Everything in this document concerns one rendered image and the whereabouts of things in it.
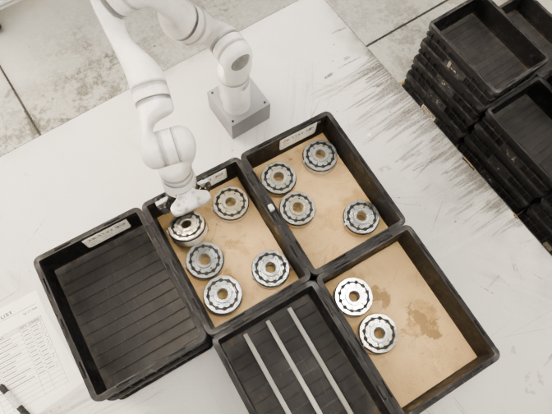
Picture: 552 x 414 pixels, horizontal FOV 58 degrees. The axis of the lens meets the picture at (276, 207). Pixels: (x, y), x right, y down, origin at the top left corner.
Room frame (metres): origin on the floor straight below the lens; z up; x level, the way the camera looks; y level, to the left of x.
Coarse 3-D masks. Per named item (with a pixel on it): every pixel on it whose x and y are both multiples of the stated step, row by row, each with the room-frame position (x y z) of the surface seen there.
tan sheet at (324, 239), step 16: (304, 144) 0.72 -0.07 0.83; (272, 160) 0.65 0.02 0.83; (288, 160) 0.66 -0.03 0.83; (304, 176) 0.61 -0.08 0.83; (320, 176) 0.62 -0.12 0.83; (336, 176) 0.62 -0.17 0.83; (352, 176) 0.63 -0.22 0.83; (304, 192) 0.56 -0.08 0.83; (320, 192) 0.57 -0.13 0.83; (336, 192) 0.57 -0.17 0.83; (352, 192) 0.57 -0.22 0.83; (320, 208) 0.52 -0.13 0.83; (336, 208) 0.52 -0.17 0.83; (320, 224) 0.47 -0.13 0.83; (336, 224) 0.47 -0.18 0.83; (384, 224) 0.48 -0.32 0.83; (304, 240) 0.42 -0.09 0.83; (320, 240) 0.42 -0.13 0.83; (336, 240) 0.42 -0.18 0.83; (352, 240) 0.43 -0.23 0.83; (320, 256) 0.37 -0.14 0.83; (336, 256) 0.38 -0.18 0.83
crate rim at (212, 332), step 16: (240, 160) 0.60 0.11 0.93; (208, 176) 0.54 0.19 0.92; (256, 192) 0.51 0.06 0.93; (144, 208) 0.43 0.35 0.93; (160, 240) 0.35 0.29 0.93; (288, 240) 0.38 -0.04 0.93; (176, 272) 0.27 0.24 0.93; (304, 272) 0.30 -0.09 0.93; (288, 288) 0.25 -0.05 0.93; (192, 304) 0.19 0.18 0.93; (256, 304) 0.21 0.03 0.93
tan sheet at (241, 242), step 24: (216, 192) 0.54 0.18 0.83; (168, 216) 0.45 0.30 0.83; (216, 216) 0.46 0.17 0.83; (168, 240) 0.38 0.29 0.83; (216, 240) 0.39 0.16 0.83; (240, 240) 0.40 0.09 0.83; (264, 240) 0.40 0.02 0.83; (240, 264) 0.33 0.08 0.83; (264, 288) 0.27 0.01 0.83; (240, 312) 0.20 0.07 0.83
